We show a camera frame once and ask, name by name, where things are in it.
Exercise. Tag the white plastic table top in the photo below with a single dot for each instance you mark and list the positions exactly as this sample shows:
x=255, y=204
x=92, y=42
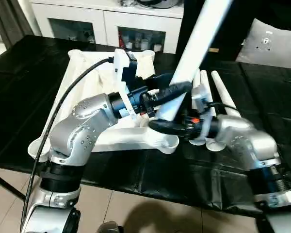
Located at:
x=126, y=143

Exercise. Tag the white plastic table leg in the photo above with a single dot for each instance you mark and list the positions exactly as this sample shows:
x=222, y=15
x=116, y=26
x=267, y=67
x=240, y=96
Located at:
x=196, y=48
x=198, y=75
x=223, y=92
x=205, y=77

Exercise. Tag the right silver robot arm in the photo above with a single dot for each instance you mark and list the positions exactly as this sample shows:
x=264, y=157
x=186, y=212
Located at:
x=245, y=136

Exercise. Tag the white cup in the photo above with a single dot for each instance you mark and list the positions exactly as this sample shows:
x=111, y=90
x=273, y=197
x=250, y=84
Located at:
x=129, y=45
x=157, y=47

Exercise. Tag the red bottle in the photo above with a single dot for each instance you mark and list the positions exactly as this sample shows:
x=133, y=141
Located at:
x=122, y=40

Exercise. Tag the black cabinet with orange label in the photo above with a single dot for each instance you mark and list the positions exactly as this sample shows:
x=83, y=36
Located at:
x=186, y=19

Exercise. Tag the black tangled item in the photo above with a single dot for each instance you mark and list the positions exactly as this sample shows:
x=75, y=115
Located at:
x=127, y=2

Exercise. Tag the white sideboard with glass doors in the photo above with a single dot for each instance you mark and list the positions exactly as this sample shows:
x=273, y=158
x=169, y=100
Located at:
x=99, y=19

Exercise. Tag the grey pillow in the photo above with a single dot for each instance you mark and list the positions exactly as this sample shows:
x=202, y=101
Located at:
x=276, y=48

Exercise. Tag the black work surface mat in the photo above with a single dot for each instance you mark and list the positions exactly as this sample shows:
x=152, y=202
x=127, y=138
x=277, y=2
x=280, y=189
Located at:
x=19, y=97

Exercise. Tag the grey curtain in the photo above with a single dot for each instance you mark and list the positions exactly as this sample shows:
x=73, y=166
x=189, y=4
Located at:
x=9, y=24

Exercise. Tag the black work table leg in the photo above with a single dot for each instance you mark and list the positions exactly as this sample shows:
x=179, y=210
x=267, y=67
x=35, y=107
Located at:
x=7, y=183

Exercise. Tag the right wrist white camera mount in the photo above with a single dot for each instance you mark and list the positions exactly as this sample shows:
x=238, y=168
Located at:
x=201, y=97

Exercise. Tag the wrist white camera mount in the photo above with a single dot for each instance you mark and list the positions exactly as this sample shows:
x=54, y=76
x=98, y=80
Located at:
x=120, y=63
x=201, y=97

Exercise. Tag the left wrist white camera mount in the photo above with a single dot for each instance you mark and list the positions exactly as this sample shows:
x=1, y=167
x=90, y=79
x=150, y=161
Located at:
x=120, y=63

